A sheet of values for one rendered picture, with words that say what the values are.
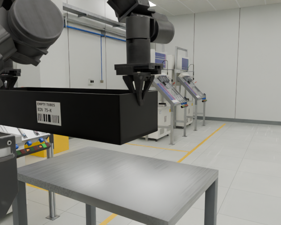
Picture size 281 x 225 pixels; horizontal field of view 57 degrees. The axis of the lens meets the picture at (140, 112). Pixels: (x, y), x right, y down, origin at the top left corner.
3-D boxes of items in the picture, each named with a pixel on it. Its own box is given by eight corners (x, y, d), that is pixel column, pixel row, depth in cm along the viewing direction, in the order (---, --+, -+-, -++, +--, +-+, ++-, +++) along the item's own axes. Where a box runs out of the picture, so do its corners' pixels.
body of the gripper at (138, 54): (129, 72, 67) (128, 43, 66) (164, 71, 62) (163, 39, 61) (113, 72, 62) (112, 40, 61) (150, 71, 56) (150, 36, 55)
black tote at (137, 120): (-16, 122, 87) (-20, 89, 86) (29, 115, 102) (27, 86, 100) (120, 145, 57) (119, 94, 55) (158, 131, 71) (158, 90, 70)
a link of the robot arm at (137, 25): (120, 14, 60) (136, 9, 56) (142, 18, 65) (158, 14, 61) (121, 44, 61) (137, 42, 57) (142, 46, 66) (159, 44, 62)
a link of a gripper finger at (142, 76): (132, 103, 68) (131, 67, 67) (155, 104, 64) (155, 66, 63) (116, 106, 63) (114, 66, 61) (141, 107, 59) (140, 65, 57)
